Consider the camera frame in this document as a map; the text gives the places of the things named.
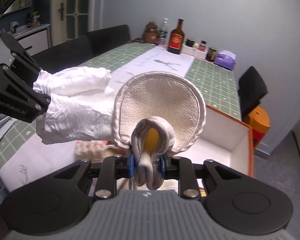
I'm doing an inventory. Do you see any black chair near left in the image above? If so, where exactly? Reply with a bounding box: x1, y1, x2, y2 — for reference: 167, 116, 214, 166
32, 35, 94, 74

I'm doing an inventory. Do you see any black chair far left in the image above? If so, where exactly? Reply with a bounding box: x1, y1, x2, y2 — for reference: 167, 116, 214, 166
87, 24, 130, 56

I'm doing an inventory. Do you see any clear plastic water bottle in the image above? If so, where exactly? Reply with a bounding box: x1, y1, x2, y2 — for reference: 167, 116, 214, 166
160, 18, 168, 45

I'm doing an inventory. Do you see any dark glass jar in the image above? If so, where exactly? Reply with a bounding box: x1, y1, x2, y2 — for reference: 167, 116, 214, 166
206, 47, 217, 62

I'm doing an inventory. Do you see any cream round padded pouch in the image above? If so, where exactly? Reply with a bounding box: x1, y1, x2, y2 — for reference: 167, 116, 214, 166
112, 72, 206, 190

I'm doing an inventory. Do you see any small cream cup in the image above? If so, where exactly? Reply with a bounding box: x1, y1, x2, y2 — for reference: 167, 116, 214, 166
192, 43, 199, 49

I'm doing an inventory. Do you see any white condiment tray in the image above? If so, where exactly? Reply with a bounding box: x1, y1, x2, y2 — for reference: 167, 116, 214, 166
181, 44, 207, 60

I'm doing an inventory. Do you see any white kitchen cabinet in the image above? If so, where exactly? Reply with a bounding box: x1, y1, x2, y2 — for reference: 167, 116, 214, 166
12, 24, 52, 56

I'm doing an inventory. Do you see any small red label jar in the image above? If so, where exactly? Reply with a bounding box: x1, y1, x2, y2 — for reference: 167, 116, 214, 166
198, 40, 206, 51

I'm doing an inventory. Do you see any black chair right side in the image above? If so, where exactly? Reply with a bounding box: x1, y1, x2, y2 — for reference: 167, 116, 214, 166
238, 66, 268, 119

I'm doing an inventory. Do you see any black chair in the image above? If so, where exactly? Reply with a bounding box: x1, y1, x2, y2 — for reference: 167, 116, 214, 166
32, 35, 94, 74
87, 24, 130, 56
238, 66, 268, 119

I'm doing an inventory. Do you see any purple tissue box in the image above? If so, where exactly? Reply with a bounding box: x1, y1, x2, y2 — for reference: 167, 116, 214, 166
214, 50, 236, 71

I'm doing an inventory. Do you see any black jar on tray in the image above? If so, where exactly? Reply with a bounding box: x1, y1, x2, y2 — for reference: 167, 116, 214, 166
185, 38, 195, 47

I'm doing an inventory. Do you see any white cloth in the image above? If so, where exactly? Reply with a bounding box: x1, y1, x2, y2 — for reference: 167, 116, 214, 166
33, 67, 116, 145

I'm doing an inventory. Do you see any brown bear figurine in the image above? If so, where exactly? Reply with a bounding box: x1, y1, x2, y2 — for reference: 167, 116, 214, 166
132, 21, 160, 45

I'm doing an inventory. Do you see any white printed table runner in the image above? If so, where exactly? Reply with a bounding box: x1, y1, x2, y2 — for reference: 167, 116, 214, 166
0, 43, 194, 191

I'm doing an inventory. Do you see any orange stool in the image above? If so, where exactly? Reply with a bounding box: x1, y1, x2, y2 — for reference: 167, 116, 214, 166
243, 106, 271, 148

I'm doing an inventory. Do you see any pink cream knitted item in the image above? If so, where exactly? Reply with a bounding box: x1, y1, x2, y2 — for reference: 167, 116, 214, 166
75, 140, 121, 163

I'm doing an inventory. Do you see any brown liquor bottle red label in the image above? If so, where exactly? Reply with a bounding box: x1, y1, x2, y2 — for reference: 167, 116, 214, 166
167, 19, 185, 55

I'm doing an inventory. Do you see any glass panel door left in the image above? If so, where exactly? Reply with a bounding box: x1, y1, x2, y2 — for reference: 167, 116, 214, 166
50, 0, 94, 46

